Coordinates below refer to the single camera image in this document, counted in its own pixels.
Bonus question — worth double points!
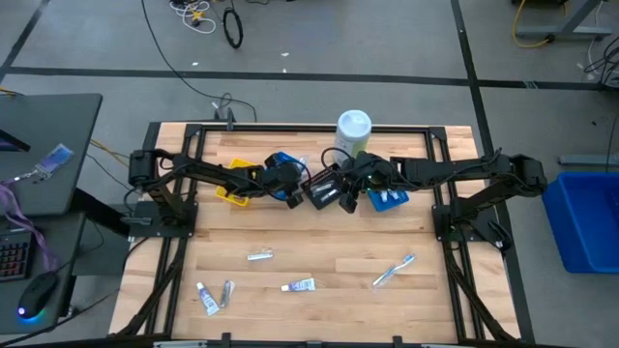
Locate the black cable tangle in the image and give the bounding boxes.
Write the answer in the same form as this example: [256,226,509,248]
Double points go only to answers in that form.
[582,36,619,93]

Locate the black keyboard shelf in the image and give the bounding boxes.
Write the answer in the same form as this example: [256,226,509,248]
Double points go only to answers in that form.
[0,215,87,335]

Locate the thin yellow cables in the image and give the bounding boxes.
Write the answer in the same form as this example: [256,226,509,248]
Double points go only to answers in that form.
[89,138,132,168]

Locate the blue plastic basket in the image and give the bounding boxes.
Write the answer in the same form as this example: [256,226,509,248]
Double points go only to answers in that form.
[264,152,310,202]
[366,188,410,214]

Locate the purple lanyard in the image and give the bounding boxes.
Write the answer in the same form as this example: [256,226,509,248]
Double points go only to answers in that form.
[0,173,55,273]

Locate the grey metal floor bar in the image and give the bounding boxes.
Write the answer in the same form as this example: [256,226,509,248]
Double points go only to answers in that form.
[556,154,619,168]

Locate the blue id badge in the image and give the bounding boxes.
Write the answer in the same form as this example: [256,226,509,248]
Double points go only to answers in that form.
[33,143,75,178]

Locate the yellow plastic basket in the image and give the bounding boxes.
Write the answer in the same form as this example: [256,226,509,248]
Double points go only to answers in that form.
[215,158,257,208]

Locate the grey desk base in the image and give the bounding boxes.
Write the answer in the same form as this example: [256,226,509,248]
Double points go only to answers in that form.
[513,0,613,44]

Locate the large blue plastic bin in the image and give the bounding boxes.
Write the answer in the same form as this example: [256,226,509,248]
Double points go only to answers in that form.
[540,171,619,275]

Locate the yellow floor cable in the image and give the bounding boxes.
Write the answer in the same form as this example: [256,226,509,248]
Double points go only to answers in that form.
[512,0,555,49]

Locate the black backlit keyboard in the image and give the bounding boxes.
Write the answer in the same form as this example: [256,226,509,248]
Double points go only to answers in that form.
[0,229,33,284]

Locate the black plastic basket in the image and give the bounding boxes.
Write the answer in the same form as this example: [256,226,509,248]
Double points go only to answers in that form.
[300,163,347,211]

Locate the black monitor edge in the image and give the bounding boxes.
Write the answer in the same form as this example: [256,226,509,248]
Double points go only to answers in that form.
[0,128,31,154]

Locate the white cable bundle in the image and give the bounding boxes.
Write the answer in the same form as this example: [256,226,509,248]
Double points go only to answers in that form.
[168,0,218,36]

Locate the black desk top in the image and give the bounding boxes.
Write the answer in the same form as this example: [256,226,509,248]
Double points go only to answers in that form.
[0,93,103,217]

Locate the black computer mouse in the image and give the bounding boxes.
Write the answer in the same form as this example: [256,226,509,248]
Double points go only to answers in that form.
[16,271,59,320]

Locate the black coiled cable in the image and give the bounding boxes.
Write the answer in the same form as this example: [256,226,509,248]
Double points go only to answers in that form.
[221,0,245,50]

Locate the long black floor cable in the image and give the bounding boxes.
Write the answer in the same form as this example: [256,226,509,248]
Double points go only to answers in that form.
[139,0,258,123]

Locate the blue toothbrush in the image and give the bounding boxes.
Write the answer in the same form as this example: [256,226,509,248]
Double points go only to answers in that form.
[371,254,416,289]

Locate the white green wipes canister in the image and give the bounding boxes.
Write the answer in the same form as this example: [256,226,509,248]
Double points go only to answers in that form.
[333,109,373,160]

